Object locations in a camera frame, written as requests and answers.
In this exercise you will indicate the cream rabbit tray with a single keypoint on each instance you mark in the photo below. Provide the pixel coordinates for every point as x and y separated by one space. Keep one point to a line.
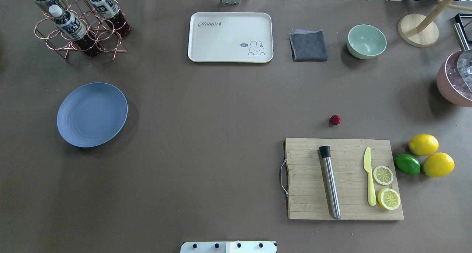
230 37

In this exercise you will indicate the yellow plastic knife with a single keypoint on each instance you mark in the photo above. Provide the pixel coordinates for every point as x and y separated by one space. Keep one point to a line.
368 169

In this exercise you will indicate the red strawberry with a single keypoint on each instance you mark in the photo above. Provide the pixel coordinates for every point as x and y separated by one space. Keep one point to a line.
335 120

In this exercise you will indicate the tea bottle front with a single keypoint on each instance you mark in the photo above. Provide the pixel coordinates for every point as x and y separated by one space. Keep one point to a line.
71 26

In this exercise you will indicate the wooden cup stand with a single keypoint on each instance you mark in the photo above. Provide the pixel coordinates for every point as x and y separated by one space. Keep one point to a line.
419 30

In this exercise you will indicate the steel ice scoop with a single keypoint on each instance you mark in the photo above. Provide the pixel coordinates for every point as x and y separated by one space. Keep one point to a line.
464 62

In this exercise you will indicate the lemon half upper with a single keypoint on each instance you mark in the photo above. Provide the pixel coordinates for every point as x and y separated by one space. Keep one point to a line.
383 175

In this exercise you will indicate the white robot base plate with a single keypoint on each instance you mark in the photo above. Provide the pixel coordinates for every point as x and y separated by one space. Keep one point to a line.
230 247

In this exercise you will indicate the mint green bowl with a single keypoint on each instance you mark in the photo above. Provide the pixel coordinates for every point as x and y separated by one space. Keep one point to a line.
366 41

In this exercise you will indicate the blue round plate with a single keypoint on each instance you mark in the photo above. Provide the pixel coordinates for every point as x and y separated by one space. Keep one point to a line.
92 115

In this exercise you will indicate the steel muddler black tip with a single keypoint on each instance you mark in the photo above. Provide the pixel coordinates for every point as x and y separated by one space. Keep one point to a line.
331 183

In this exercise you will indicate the pink bowl with ice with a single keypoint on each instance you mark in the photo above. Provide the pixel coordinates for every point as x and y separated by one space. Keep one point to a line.
450 83

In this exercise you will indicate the green lime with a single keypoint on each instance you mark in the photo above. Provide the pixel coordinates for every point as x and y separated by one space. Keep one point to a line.
408 164

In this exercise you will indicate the lemon half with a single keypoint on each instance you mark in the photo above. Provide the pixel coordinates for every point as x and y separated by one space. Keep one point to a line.
388 198
383 175

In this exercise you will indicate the copper wire bottle rack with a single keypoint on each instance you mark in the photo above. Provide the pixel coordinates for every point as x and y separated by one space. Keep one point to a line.
108 41

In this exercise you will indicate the yellow lemon upper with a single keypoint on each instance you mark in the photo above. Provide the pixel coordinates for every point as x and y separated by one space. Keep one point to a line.
423 144

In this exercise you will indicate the yellow lemon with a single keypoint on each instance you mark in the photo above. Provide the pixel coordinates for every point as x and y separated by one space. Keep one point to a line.
438 165
423 144

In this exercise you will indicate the wooden cutting board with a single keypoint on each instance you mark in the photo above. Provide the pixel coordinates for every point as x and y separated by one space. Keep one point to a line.
307 185

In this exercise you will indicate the lemon half lower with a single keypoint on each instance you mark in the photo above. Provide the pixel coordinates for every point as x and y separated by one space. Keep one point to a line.
388 198

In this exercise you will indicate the yellow lemon lower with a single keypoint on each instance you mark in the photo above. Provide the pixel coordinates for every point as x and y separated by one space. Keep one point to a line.
438 165

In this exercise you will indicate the tea bottle back right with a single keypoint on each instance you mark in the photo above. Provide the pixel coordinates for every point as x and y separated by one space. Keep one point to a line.
113 16

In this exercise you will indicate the grey folded cloth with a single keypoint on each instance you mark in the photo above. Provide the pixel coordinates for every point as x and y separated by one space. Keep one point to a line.
308 45

